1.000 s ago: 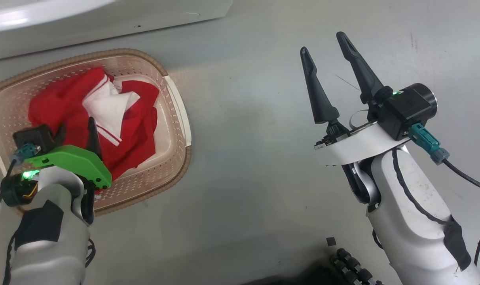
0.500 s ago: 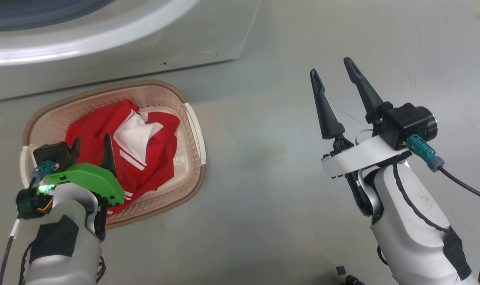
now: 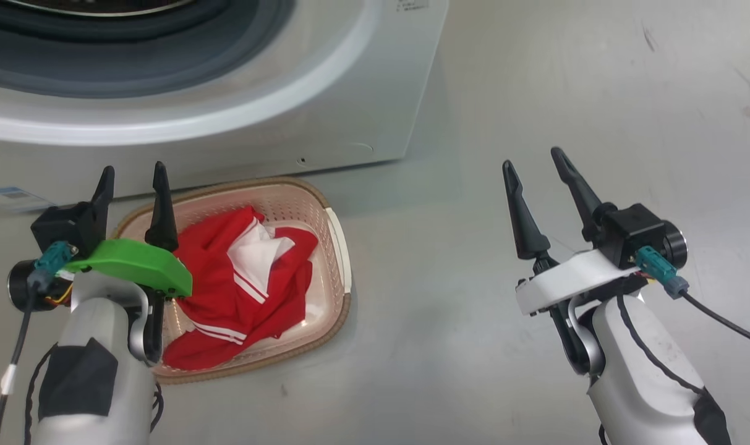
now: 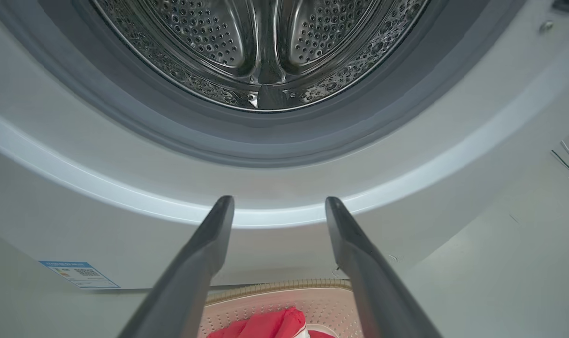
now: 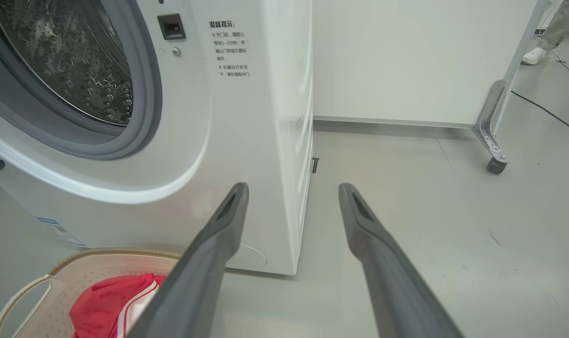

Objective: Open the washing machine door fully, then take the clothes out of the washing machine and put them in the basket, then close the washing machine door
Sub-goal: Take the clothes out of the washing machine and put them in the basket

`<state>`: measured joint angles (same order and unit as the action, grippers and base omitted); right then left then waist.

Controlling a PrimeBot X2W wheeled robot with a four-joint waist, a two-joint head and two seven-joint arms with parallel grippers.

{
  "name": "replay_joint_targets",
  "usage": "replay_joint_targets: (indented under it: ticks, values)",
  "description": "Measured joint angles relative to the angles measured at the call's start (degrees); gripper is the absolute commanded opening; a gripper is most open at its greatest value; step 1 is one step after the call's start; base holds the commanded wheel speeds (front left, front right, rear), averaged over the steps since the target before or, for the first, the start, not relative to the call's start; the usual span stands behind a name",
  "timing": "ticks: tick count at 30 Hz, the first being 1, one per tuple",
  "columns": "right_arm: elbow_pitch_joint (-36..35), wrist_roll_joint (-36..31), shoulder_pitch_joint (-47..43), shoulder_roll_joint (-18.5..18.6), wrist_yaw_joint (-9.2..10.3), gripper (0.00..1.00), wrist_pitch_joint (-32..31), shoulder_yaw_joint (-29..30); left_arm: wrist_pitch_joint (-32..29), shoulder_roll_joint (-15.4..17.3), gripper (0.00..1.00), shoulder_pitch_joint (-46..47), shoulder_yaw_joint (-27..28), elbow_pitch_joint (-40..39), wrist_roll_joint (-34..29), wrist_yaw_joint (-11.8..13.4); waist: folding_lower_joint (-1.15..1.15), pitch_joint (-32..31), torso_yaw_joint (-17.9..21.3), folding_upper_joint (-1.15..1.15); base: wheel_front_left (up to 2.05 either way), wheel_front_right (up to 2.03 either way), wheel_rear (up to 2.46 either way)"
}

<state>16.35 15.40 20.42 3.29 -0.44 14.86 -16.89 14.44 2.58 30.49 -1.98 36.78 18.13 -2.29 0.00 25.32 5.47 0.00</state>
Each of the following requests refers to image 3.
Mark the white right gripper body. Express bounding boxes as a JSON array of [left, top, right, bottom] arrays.
[[514, 248, 648, 374]]

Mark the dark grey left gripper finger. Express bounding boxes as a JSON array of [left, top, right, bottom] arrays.
[[144, 161, 180, 253], [88, 165, 116, 243]]

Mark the blue energy label sticker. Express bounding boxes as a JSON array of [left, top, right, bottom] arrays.
[[0, 186, 58, 216]]

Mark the white washing machine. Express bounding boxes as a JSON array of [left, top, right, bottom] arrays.
[[0, 0, 450, 206]]

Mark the grey rubber door seal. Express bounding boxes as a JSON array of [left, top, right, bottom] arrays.
[[0, 0, 296, 99]]

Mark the cream perforated laundry basket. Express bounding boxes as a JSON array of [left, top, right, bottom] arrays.
[[111, 177, 353, 385]]

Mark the red and white garment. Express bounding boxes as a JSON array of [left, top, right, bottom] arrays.
[[162, 205, 320, 372]]

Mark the black cable with teal plug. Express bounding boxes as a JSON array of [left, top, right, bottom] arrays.
[[0, 240, 79, 445], [635, 245, 750, 348]]

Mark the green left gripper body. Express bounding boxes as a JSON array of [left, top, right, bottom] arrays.
[[62, 239, 194, 366]]

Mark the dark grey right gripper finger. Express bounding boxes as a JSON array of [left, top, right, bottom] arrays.
[[502, 159, 552, 261], [550, 146, 603, 242]]

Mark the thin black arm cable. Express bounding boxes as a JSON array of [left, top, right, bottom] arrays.
[[615, 295, 713, 397], [23, 344, 61, 445]]

